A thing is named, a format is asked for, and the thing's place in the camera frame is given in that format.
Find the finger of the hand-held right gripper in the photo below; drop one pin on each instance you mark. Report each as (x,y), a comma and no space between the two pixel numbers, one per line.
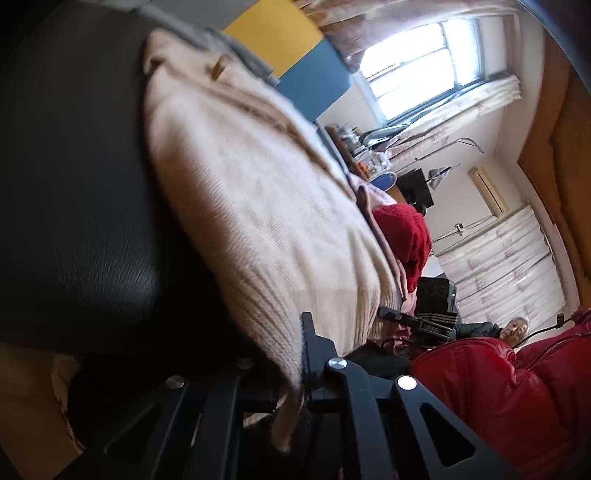
(397,316)

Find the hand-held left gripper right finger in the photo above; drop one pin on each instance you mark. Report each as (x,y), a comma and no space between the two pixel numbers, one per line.
(309,353)

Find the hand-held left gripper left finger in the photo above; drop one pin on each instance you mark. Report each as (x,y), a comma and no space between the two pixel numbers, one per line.
(217,415)

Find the beige knit sweater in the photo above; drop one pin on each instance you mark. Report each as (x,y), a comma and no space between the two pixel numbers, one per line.
(249,198)

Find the red knit cloth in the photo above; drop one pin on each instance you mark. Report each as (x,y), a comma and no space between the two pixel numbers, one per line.
(406,235)

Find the white floral door curtain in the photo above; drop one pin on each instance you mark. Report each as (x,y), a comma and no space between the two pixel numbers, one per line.
(503,267)

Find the pink cloth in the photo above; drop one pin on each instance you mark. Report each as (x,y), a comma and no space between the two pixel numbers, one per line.
(376,205)

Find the black monitor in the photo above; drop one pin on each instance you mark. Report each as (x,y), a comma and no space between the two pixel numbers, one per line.
(414,189)

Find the desk lamp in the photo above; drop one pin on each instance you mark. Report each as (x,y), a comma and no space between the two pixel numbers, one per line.
(438,174)

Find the wooden side table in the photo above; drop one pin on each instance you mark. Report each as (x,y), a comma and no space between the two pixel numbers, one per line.
(369,173)

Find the curved metal rod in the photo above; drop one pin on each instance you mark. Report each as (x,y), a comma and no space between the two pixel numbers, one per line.
(461,141)

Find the clutter of bottles and jars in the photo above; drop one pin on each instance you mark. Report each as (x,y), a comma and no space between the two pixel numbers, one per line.
(360,150)

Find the cream floral window curtain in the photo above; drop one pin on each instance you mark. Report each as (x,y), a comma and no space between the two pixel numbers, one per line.
(383,27)
(452,110)

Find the blue headboard panel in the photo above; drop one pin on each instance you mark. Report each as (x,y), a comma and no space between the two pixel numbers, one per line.
(314,83)

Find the black leather cushion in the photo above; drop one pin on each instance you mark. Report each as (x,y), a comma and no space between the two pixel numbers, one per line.
(78,184)

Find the yellow headboard panel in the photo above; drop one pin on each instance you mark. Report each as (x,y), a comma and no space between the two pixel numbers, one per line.
(272,32)

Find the grey cloth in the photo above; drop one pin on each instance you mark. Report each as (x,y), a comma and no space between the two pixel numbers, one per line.
(217,37)

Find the wall air conditioner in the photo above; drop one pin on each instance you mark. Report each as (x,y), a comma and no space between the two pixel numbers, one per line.
(488,191)

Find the metal frame window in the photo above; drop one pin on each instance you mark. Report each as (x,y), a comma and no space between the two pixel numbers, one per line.
(415,64)

